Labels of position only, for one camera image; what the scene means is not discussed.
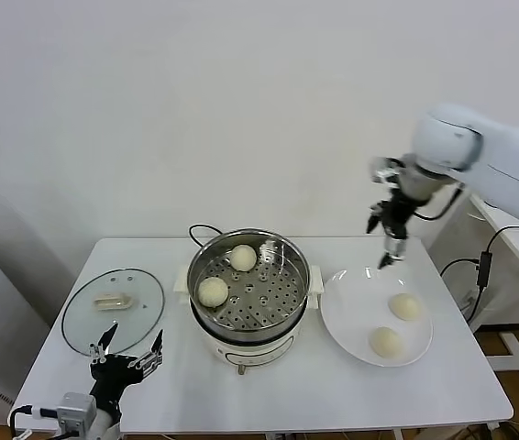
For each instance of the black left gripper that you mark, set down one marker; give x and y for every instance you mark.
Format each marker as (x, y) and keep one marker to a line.
(113, 372)

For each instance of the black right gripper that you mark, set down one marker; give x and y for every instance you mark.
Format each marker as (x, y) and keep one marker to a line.
(397, 215)

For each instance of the white steamed baozi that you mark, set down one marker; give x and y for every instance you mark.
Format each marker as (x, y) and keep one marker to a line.
(243, 258)
(213, 292)
(385, 341)
(405, 306)

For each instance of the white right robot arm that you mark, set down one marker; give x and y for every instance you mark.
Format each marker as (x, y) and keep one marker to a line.
(507, 156)

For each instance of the perforated steel steamer basket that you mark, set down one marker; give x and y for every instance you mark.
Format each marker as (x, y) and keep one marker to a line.
(278, 284)

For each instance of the white round plate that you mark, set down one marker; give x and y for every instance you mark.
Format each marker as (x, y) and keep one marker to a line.
(356, 316)

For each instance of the white side desk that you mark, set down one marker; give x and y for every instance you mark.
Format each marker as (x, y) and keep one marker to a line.
(516, 247)

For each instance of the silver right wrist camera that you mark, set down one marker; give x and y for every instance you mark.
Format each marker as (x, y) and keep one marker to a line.
(383, 172)

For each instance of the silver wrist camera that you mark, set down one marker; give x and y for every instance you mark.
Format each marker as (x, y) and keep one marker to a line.
(76, 410)
(383, 172)

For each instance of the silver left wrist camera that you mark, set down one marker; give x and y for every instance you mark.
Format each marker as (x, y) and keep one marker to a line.
(76, 410)

